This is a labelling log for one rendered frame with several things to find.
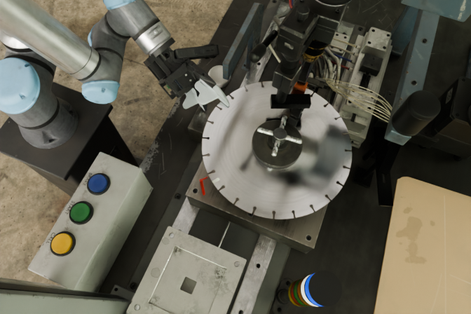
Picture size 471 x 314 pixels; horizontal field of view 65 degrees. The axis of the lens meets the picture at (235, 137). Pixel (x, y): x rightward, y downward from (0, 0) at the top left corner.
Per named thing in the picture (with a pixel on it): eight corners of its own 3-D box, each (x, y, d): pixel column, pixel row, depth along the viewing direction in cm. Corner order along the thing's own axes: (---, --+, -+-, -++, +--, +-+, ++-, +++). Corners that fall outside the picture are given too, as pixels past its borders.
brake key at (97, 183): (103, 196, 82) (100, 194, 80) (87, 190, 82) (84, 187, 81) (112, 181, 83) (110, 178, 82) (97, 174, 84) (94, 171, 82)
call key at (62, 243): (67, 257, 76) (64, 256, 75) (51, 249, 77) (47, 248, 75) (78, 239, 78) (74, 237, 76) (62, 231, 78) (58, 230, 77)
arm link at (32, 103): (4, 127, 93) (-30, 99, 81) (18, 82, 99) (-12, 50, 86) (52, 127, 93) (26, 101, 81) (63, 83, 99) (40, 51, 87)
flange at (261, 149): (306, 165, 79) (308, 160, 77) (255, 170, 79) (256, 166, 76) (296, 119, 84) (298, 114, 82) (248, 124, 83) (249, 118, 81)
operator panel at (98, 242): (97, 294, 86) (73, 291, 73) (57, 275, 88) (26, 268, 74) (153, 188, 97) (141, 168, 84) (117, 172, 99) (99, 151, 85)
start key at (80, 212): (85, 226, 79) (83, 223, 77) (70, 219, 80) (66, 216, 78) (96, 209, 81) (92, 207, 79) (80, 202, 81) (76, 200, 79)
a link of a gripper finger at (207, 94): (214, 119, 83) (186, 96, 86) (232, 103, 85) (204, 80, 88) (214, 112, 81) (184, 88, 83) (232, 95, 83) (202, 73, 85)
